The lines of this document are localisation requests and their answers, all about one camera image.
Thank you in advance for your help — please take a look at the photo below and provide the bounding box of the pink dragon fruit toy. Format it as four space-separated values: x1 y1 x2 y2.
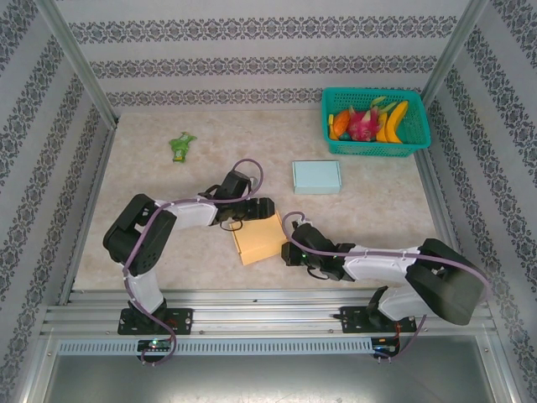
347 107 383 142

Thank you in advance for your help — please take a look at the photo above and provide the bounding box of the grey metal sheet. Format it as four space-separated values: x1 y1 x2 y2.
24 335 515 403

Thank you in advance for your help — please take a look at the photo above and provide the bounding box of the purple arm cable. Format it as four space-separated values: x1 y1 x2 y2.
281 211 491 366
123 158 265 367

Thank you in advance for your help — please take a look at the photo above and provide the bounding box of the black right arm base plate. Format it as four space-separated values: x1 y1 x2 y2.
341 305 417 335

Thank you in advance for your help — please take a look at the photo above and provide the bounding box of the small yellow banana toy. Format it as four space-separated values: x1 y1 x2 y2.
375 112 389 143

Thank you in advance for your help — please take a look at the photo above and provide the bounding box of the aluminium side rail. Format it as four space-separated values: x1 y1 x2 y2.
414 149 477 301
58 121 118 306

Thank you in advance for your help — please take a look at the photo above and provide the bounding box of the aluminium rail frame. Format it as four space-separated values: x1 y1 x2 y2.
39 288 498 337

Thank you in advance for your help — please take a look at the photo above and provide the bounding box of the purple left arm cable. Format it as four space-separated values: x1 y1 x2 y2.
123 158 265 367

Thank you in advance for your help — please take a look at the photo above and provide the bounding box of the aluminium corner post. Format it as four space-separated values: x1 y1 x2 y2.
421 0 490 102
35 0 121 127

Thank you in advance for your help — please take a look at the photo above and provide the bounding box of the large orange banana toy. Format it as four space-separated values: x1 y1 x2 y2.
384 100 410 144

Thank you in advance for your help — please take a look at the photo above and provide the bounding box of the teal plastic basket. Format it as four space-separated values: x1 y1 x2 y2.
321 86 432 159

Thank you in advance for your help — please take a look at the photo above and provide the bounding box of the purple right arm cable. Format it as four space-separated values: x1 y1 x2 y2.
281 211 491 366

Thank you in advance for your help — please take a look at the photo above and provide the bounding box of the orange paper box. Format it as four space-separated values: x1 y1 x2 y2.
229 210 289 267

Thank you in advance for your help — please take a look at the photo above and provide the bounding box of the perforated metal cable tray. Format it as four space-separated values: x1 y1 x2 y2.
57 338 374 356

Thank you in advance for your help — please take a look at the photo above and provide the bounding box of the light blue paper box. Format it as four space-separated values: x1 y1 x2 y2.
292 160 341 196

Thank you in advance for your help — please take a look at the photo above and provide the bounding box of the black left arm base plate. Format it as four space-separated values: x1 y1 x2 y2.
117 308 195 336

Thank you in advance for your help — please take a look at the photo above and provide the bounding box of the orange mango toy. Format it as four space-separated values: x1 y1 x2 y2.
333 109 350 138

